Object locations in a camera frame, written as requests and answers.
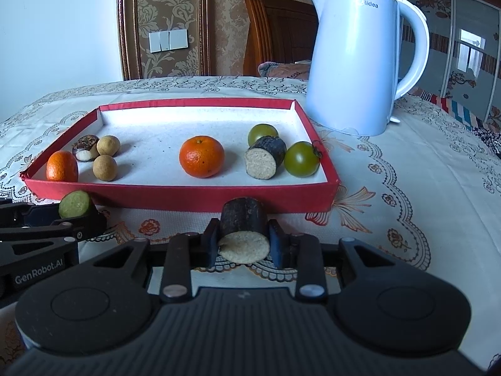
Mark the floral glass wardrobe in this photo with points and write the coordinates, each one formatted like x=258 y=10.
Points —
x=464 y=56

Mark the brown wooden headboard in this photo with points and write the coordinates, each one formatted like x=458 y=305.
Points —
x=282 y=31

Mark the brown speckled fruit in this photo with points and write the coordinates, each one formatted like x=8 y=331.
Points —
x=85 y=148

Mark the white wall switch panel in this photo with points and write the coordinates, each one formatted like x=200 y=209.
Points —
x=162 y=41

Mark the white electric kettle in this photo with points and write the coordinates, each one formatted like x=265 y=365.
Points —
x=367 y=54

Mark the gold framed wallpaper panel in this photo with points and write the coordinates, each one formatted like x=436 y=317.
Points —
x=137 y=19

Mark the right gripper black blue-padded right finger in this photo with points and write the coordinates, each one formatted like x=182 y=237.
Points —
x=303 y=253

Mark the green tomato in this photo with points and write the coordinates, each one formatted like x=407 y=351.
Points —
x=259 y=131
x=302 y=159

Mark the patterned pillow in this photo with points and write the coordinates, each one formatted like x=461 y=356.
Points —
x=298 y=70

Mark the colourful striped blanket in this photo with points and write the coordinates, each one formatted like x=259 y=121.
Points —
x=472 y=123

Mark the orange mandarin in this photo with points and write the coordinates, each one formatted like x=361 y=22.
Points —
x=62 y=167
x=201 y=156

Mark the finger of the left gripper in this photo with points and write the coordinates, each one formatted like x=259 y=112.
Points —
x=80 y=228

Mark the tan longan fruit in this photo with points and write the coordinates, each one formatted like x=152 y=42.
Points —
x=108 y=145

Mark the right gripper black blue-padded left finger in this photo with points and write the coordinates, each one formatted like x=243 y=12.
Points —
x=186 y=252

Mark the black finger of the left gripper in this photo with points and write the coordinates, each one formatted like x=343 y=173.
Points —
x=22 y=214

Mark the floral lace tablecloth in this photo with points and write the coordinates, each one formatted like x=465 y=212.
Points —
x=426 y=191

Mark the red tray white lining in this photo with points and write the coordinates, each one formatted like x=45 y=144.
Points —
x=152 y=133

